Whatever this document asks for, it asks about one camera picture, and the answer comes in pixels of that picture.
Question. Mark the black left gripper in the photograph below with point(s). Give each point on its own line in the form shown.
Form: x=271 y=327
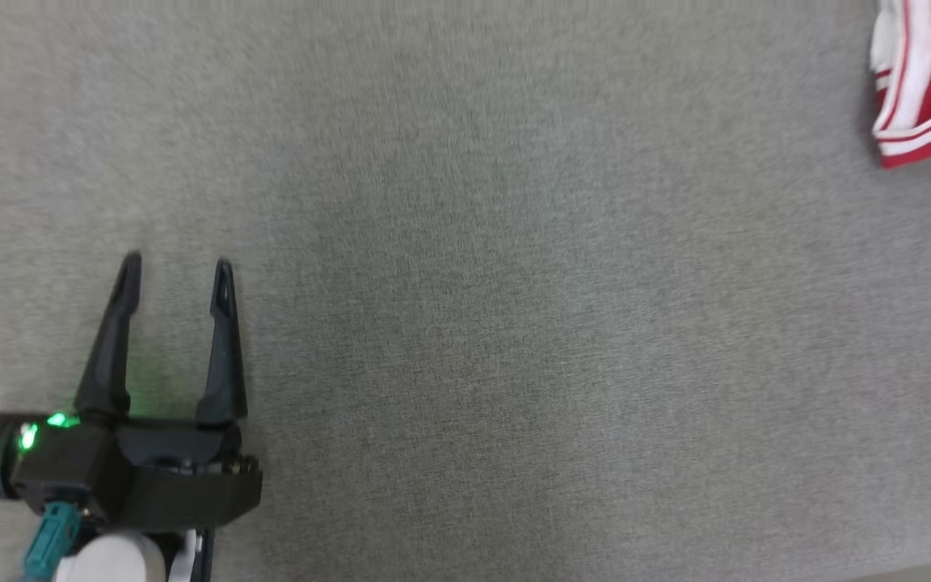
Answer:
x=191 y=493

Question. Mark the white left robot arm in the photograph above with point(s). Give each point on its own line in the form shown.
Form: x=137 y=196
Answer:
x=118 y=562

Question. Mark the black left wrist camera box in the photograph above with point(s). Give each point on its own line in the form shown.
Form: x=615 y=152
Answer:
x=69 y=473

